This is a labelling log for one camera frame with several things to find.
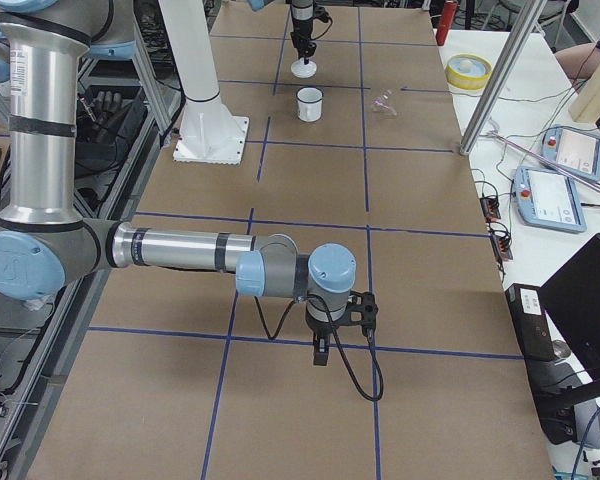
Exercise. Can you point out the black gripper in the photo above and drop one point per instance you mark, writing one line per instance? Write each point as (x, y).
(300, 24)
(320, 329)

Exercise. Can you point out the white round lid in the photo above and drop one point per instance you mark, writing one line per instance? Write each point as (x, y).
(303, 68)

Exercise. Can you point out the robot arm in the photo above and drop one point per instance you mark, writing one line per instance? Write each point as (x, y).
(303, 15)
(46, 244)

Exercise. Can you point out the white enamel mug blue rim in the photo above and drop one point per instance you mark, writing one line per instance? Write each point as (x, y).
(309, 104)

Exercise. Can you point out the red cylinder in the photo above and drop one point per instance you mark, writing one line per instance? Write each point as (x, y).
(446, 20)

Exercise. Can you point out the yellow rimmed bowl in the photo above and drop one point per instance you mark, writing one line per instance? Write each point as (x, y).
(468, 72)

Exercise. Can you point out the black computer box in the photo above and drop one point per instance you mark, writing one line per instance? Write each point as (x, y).
(564, 404)

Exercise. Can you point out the black monitor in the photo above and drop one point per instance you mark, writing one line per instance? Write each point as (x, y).
(571, 297)

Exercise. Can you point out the teach pendant near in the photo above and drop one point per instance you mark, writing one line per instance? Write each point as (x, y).
(547, 199)

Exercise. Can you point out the teach pendant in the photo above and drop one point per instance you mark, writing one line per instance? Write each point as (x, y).
(547, 199)
(573, 149)

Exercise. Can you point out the teach pendant far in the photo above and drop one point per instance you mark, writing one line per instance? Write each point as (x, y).
(573, 149)

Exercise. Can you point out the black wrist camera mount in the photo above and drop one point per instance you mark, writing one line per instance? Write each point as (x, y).
(321, 14)

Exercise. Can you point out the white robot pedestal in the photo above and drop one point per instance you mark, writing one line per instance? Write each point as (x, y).
(208, 132)

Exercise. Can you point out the aluminium frame post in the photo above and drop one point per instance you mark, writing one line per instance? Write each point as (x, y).
(505, 63)

